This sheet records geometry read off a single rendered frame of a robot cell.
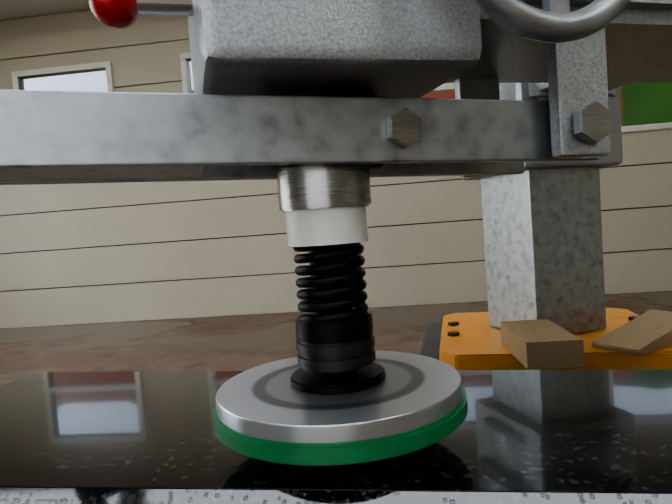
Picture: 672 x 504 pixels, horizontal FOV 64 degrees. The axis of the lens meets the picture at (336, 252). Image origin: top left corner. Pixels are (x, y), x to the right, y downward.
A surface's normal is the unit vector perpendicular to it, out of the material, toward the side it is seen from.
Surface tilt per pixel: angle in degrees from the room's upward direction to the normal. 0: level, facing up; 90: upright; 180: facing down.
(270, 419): 0
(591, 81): 90
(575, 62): 90
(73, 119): 90
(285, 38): 90
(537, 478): 0
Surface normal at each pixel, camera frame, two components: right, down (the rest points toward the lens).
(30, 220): -0.10, 0.06
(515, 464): -0.07, -1.00
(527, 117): 0.26, 0.04
